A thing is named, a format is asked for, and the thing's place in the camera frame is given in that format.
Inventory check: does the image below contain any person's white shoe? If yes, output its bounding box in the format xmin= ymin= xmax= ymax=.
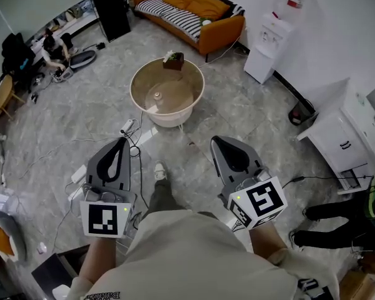
xmin=154 ymin=160 xmax=169 ymax=181

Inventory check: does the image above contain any white water dispenser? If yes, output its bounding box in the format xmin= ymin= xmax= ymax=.
xmin=243 ymin=12 xmax=293 ymax=85

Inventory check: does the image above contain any orange sofa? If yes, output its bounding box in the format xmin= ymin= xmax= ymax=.
xmin=132 ymin=0 xmax=246 ymax=56

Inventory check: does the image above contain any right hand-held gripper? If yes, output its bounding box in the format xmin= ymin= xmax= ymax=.
xmin=209 ymin=135 xmax=289 ymax=231

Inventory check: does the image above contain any white rounded device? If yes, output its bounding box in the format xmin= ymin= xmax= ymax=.
xmin=51 ymin=284 xmax=71 ymax=300

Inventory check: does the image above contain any grey open suitcase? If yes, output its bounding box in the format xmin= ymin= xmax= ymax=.
xmin=51 ymin=49 xmax=98 ymax=83

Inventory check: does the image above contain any tall black speaker cabinet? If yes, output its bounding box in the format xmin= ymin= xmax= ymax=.
xmin=88 ymin=0 xmax=132 ymax=43

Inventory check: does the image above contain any black cable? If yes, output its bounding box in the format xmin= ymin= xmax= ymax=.
xmin=129 ymin=144 xmax=150 ymax=211
xmin=281 ymin=174 xmax=374 ymax=190

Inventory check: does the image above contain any black box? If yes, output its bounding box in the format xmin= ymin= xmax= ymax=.
xmin=31 ymin=244 xmax=91 ymax=293

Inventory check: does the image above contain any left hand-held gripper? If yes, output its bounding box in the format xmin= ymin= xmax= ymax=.
xmin=79 ymin=137 xmax=137 ymax=239

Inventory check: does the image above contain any white cabinet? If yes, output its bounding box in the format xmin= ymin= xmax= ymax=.
xmin=296 ymin=77 xmax=375 ymax=194

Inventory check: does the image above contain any black-and-white striped blanket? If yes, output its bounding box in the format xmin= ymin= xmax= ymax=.
xmin=134 ymin=0 xmax=204 ymax=42

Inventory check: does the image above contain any round beige table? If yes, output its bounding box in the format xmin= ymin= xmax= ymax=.
xmin=129 ymin=57 xmax=206 ymax=129

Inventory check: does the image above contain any cardboard box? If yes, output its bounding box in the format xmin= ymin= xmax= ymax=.
xmin=338 ymin=269 xmax=375 ymax=300

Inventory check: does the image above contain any black floor bin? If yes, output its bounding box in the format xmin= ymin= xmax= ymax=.
xmin=288 ymin=100 xmax=316 ymax=126

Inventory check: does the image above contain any white cable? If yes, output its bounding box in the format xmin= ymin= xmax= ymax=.
xmin=197 ymin=35 xmax=242 ymax=69
xmin=17 ymin=135 xmax=123 ymax=181

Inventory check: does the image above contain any person's beige shirt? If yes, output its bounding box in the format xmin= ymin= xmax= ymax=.
xmin=67 ymin=209 xmax=341 ymax=300

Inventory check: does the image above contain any person's dark trouser leg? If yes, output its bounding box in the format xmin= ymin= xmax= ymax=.
xmin=142 ymin=179 xmax=219 ymax=221

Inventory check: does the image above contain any grey chair with orange cushion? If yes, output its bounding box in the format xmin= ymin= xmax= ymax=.
xmin=0 ymin=209 xmax=28 ymax=263

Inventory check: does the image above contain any person's left forearm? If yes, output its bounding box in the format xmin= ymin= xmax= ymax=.
xmin=77 ymin=236 xmax=118 ymax=283

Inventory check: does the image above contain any long white counter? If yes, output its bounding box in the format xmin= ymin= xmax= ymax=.
xmin=27 ymin=0 xmax=99 ymax=59

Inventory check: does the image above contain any wooden chair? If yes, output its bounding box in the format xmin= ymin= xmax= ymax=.
xmin=0 ymin=73 xmax=26 ymax=126

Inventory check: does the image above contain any small potted plant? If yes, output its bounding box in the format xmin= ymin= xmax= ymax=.
xmin=162 ymin=50 xmax=185 ymax=72

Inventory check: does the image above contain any person's right forearm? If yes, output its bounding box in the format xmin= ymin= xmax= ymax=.
xmin=248 ymin=221 xmax=289 ymax=259

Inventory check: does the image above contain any black office chair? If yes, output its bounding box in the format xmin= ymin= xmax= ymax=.
xmin=1 ymin=32 xmax=38 ymax=86

